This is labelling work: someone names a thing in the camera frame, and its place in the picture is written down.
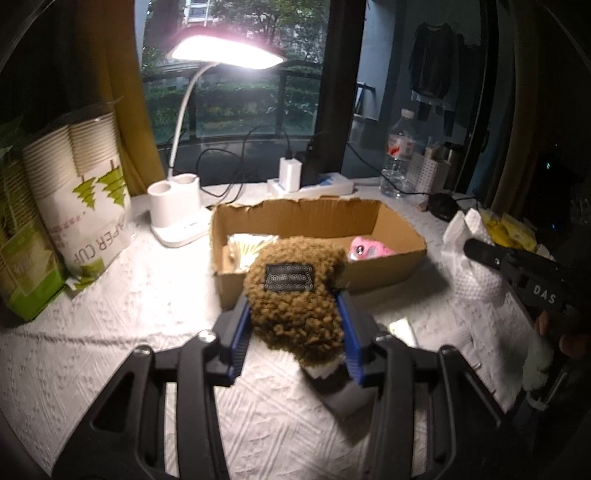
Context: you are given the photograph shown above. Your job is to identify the black balcony railing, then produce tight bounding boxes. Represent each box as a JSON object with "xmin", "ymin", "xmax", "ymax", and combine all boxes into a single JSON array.
[{"xmin": 143, "ymin": 65, "xmax": 324, "ymax": 139}]

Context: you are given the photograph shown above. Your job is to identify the person's right hand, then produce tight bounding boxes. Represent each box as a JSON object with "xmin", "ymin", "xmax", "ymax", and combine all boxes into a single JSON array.
[{"xmin": 534, "ymin": 309, "xmax": 591, "ymax": 361}]

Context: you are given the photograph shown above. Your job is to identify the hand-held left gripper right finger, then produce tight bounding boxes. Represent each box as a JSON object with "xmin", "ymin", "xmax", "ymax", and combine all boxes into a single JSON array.
[{"xmin": 335, "ymin": 293, "xmax": 541, "ymax": 480}]

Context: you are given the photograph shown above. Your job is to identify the black computer mouse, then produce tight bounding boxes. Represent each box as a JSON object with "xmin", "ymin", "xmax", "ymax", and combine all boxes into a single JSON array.
[{"xmin": 427, "ymin": 193, "xmax": 458, "ymax": 221}]

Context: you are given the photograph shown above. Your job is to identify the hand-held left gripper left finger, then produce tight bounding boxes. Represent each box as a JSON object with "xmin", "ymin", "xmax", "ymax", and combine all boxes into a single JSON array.
[{"xmin": 52, "ymin": 295, "xmax": 259, "ymax": 480}]

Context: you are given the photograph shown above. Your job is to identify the white paper cup pack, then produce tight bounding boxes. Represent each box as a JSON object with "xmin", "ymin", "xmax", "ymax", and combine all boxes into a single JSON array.
[{"xmin": 22, "ymin": 108, "xmax": 134, "ymax": 291}]

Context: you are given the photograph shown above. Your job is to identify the dark hanging clothes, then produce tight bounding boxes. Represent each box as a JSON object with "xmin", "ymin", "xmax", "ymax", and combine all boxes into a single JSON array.
[{"xmin": 457, "ymin": 41, "xmax": 485, "ymax": 134}]

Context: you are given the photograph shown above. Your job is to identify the white power strip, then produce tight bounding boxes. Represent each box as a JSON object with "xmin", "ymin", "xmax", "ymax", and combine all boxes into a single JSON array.
[{"xmin": 268, "ymin": 172, "xmax": 355, "ymax": 199}]

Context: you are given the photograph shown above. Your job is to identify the white perforated holder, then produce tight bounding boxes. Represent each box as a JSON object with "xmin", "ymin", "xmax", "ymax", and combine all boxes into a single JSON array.
[{"xmin": 406, "ymin": 152, "xmax": 451, "ymax": 195}]

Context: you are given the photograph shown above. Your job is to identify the white charger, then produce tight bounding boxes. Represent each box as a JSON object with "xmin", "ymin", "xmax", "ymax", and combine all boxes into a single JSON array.
[{"xmin": 278, "ymin": 158, "xmax": 303, "ymax": 192}]

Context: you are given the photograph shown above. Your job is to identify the cardboard box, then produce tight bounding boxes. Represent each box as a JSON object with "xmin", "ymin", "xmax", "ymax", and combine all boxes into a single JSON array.
[{"xmin": 210, "ymin": 196, "xmax": 428, "ymax": 310}]

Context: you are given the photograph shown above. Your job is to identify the white desk lamp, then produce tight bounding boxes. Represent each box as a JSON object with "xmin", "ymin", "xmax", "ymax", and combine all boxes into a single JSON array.
[{"xmin": 147, "ymin": 25, "xmax": 283, "ymax": 247}]

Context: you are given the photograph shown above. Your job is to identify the white dotted tissue cloth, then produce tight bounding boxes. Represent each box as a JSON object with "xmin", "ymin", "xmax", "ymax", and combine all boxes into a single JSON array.
[{"xmin": 441, "ymin": 209, "xmax": 506, "ymax": 305}]

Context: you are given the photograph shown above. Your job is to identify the yellow packet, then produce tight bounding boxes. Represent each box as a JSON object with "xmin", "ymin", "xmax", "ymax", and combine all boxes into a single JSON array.
[{"xmin": 480, "ymin": 210, "xmax": 539, "ymax": 252}]

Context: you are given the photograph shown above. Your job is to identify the white fluffy cloth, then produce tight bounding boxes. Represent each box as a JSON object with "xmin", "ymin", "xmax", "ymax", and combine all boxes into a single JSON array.
[{"xmin": 522, "ymin": 332, "xmax": 555, "ymax": 393}]

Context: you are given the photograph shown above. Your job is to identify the dark hanging sweater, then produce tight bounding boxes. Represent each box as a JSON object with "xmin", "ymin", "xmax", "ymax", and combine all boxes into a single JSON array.
[{"xmin": 409, "ymin": 22, "xmax": 460, "ymax": 100}]

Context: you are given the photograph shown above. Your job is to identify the pale yellow cloth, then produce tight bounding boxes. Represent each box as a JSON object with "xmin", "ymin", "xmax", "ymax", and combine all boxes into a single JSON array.
[{"xmin": 224, "ymin": 233, "xmax": 278, "ymax": 273}]

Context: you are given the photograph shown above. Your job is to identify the pink plush toy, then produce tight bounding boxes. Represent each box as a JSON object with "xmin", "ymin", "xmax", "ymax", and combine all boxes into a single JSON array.
[{"xmin": 347, "ymin": 236, "xmax": 395, "ymax": 263}]

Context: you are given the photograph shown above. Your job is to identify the dark green curtain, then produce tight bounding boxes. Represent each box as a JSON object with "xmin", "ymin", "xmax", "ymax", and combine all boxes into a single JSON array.
[{"xmin": 28, "ymin": 0, "xmax": 116, "ymax": 116}]

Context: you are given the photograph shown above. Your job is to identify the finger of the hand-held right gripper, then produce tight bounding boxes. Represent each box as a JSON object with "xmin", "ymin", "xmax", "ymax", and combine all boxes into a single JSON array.
[{"xmin": 463, "ymin": 237, "xmax": 514, "ymax": 274}]

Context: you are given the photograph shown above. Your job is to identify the brown fuzzy plush pouch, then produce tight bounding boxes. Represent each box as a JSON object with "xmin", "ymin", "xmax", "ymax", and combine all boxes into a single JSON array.
[{"xmin": 243, "ymin": 236, "xmax": 349, "ymax": 379}]

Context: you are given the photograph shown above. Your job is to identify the green paper cup pack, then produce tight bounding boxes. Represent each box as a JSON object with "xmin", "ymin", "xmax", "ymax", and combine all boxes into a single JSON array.
[{"xmin": 0, "ymin": 120, "xmax": 68, "ymax": 321}]

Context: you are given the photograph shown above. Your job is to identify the grey flat piece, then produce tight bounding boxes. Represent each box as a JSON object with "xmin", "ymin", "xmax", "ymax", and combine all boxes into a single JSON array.
[{"xmin": 318, "ymin": 376, "xmax": 377, "ymax": 420}]

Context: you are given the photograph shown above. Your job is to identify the clear water bottle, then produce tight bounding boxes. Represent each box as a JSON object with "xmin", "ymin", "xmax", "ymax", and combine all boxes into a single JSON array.
[{"xmin": 379, "ymin": 109, "xmax": 419, "ymax": 198}]

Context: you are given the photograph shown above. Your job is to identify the black charger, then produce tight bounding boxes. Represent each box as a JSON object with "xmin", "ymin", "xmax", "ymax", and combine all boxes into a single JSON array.
[{"xmin": 295, "ymin": 150, "xmax": 324, "ymax": 188}]

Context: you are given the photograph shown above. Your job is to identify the yellow curtain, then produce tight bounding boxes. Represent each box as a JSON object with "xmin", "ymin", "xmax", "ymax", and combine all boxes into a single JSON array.
[
  {"xmin": 489, "ymin": 0, "xmax": 555, "ymax": 217},
  {"xmin": 92, "ymin": 0, "xmax": 155, "ymax": 197}
]

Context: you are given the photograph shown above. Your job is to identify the black cable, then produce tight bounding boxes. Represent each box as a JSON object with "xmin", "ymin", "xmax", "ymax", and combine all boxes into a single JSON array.
[{"xmin": 198, "ymin": 124, "xmax": 289, "ymax": 204}]

